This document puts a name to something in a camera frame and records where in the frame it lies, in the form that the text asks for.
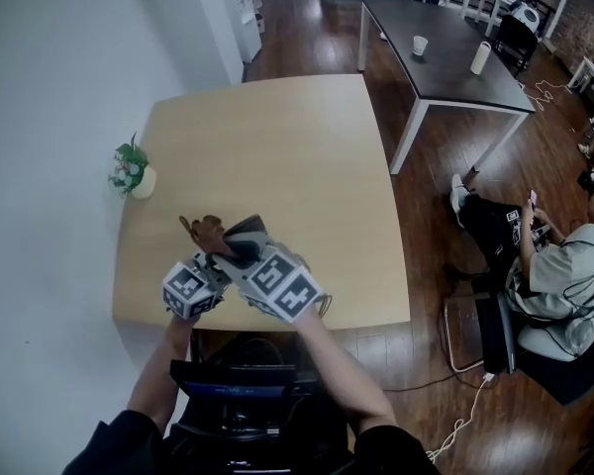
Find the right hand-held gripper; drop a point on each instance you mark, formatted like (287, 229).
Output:
(282, 285)

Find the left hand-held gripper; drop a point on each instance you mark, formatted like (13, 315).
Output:
(188, 290)

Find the person's right forearm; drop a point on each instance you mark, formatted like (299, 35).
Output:
(346, 379)

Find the person's left forearm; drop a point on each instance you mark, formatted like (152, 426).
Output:
(158, 379)

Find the black chest rig with screen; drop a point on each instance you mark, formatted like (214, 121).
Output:
(237, 371)

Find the flowers in cream pot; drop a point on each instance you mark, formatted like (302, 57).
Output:
(146, 186)

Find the person's black shirt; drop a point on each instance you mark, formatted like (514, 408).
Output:
(114, 443)

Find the white water dispenser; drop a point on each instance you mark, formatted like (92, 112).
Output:
(245, 28)

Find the black bag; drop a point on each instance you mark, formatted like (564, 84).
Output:
(495, 334)

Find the white paper cup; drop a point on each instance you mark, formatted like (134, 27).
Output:
(420, 46)

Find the dark table with white legs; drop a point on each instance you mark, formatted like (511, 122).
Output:
(450, 72)

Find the white cylindrical bottle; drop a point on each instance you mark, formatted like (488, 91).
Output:
(480, 57)

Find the grey office chair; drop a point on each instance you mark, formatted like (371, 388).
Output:
(564, 374)

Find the white slatted chair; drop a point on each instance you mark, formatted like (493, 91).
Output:
(490, 8)

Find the black chair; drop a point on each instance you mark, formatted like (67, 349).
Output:
(517, 37)

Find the white and black backpack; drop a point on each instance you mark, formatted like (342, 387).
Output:
(527, 14)

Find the metal tube frame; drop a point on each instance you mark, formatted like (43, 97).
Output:
(448, 334)

